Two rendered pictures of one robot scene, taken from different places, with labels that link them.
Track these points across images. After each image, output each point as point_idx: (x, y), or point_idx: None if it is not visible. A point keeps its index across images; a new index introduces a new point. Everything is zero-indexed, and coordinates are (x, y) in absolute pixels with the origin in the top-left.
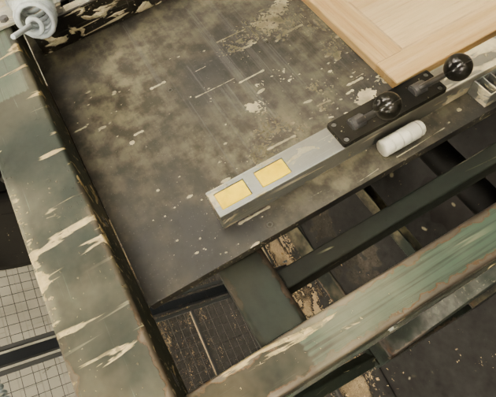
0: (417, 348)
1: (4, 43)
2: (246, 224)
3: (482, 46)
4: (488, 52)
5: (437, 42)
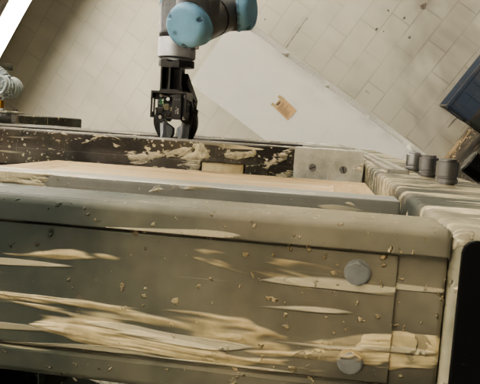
0: None
1: None
2: None
3: (9, 167)
4: None
5: None
